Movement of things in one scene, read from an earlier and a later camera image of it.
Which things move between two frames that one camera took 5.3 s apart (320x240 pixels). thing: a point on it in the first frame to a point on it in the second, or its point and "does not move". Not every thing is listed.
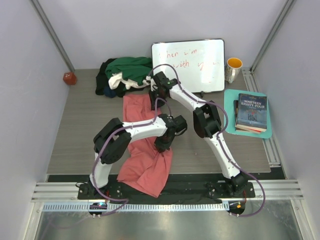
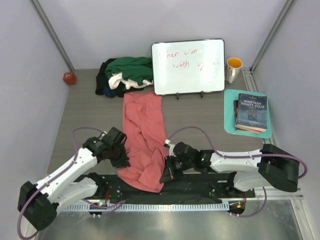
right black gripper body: x=155 y=94 to x=184 y=166
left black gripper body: x=163 y=143 to x=118 y=158
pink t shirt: x=147 y=168 does not move
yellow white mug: x=232 y=69 does not move
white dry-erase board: x=200 y=64 does not move
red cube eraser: x=70 y=78 does not move
